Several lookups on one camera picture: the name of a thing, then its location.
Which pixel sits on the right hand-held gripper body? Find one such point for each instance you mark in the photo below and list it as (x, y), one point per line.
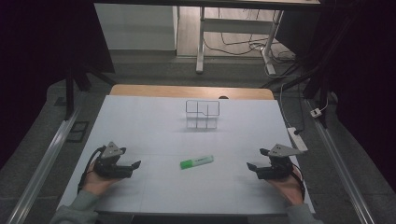
(277, 168)

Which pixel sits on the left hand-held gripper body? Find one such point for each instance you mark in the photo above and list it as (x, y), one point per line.
(107, 169)

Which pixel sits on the green highlighter pen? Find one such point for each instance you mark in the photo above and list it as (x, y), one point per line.
(196, 162)

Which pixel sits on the clear acrylic pen holder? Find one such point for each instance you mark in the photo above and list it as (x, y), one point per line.
(202, 113)

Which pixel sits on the person's left hand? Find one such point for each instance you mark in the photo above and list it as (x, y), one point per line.
(96, 183)

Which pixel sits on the person's right hand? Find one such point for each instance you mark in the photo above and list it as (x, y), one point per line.
(288, 186)

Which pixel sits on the white power strip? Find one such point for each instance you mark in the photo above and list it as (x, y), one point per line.
(298, 140)

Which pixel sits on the white table cover sheet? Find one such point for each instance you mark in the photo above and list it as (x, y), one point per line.
(174, 189)

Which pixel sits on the white plug adapter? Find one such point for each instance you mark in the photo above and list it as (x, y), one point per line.
(316, 112)

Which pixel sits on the small dark round object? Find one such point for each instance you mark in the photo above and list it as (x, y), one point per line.
(223, 97)

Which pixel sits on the dark curtain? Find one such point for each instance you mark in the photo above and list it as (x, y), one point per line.
(361, 68)
(37, 56)

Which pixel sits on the black floor frame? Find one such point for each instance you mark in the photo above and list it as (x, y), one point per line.
(77, 131)

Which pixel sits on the aluminium rail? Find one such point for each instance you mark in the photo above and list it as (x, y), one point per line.
(339, 168)
(40, 168)

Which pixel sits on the white desk frame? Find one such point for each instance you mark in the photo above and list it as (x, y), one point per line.
(236, 25)

